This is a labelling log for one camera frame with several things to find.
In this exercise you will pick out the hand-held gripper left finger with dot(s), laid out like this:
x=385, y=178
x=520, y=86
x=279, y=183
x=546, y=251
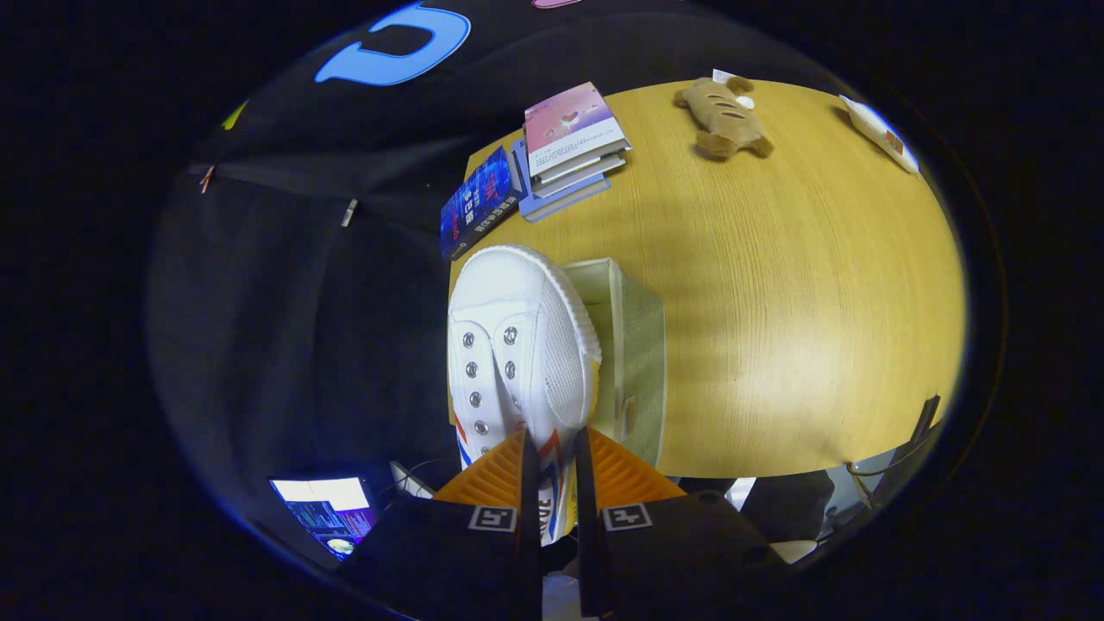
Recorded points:
x=530, y=492

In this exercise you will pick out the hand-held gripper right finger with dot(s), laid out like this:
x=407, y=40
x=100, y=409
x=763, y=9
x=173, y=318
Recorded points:
x=586, y=492

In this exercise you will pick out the pale green storage box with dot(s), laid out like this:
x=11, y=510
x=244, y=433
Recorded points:
x=642, y=362

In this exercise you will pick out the white canvas shoe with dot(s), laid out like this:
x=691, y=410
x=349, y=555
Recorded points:
x=517, y=293

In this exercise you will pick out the white device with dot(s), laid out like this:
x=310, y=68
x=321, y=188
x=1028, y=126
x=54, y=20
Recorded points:
x=410, y=479

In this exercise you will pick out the computer monitor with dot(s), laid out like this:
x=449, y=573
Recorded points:
x=323, y=492

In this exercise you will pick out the black backdrop cloth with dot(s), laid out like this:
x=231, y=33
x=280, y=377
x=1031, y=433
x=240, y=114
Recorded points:
x=302, y=328

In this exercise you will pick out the light blue book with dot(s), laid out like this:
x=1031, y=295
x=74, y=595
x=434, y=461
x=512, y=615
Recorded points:
x=561, y=205

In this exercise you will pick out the dark blue book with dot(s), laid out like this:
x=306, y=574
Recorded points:
x=479, y=203

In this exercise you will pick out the grey book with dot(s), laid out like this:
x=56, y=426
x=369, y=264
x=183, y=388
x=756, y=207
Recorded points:
x=595, y=168

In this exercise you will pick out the silver clip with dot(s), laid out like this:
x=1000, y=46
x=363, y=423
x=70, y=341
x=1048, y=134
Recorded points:
x=348, y=213

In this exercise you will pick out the black bar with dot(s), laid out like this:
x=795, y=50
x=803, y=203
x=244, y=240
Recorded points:
x=927, y=418

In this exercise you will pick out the pink cover book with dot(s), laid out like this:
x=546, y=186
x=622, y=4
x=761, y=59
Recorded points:
x=565, y=116

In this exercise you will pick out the brown plush toy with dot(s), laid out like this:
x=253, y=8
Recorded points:
x=724, y=116

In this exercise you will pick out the small white tag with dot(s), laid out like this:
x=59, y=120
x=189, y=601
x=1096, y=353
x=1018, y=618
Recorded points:
x=721, y=75

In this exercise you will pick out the pink clip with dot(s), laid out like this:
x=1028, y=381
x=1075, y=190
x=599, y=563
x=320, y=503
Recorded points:
x=207, y=178

